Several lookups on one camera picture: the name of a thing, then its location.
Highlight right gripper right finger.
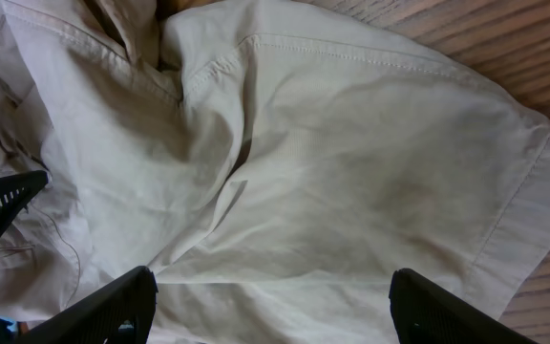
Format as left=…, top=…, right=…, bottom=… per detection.
left=389, top=269, right=536, bottom=344

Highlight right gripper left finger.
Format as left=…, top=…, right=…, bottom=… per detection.
left=16, top=266, right=158, bottom=344

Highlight beige shorts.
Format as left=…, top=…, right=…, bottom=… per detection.
left=0, top=0, right=550, bottom=343

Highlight light blue shirt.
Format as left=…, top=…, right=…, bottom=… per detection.
left=6, top=319, right=19, bottom=333

